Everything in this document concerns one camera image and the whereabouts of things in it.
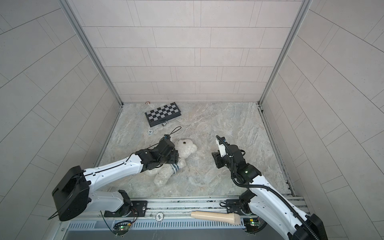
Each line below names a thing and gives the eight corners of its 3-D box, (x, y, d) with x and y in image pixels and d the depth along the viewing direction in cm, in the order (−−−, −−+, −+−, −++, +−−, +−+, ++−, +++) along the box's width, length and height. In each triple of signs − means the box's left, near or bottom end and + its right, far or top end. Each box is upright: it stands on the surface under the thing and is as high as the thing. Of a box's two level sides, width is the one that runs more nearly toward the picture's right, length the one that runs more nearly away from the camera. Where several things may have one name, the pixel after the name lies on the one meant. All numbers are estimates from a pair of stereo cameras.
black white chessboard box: (150, 127, 103) (148, 124, 101) (145, 115, 110) (144, 112, 108) (181, 115, 111) (181, 112, 108) (175, 104, 118) (174, 101, 115)
